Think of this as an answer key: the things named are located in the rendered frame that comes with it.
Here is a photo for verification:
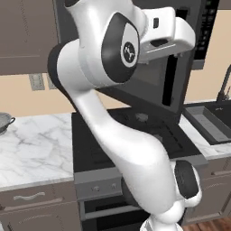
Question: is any grey wall socket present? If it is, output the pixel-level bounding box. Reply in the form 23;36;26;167
46;74;59;90
28;74;46;91

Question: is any dark grey microwave oven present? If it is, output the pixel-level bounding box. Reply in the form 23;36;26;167
53;0;221;71

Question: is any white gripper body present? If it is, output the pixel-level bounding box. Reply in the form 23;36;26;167
138;16;197;64

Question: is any brown cupboard door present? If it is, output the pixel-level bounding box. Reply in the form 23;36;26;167
0;200;83;231
182;175;231;226

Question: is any dark grey sink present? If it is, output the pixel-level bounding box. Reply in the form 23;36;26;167
182;100;231;146

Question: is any black microwave door handle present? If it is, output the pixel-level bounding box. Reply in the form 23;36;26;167
162;8;189;106

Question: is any silver drawer handle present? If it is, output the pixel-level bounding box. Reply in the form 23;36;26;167
211;169;231;178
13;191;47;202

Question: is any brown drawer front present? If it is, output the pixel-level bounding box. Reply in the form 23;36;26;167
0;180;79;213
198;156;231;181

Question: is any black hob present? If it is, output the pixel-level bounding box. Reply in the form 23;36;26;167
70;106;203;174

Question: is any grey oven door handle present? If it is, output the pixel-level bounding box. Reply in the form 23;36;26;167
83;205;140;221

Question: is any grey metal pan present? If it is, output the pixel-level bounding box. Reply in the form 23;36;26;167
0;112;16;135

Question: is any black tap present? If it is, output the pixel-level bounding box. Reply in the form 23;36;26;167
217;64;231;103

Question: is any brown wall cupboard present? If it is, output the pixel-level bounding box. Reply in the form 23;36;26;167
217;0;231;12
0;0;60;77

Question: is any dark grey microwave door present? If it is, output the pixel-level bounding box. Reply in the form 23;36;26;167
97;0;199;116

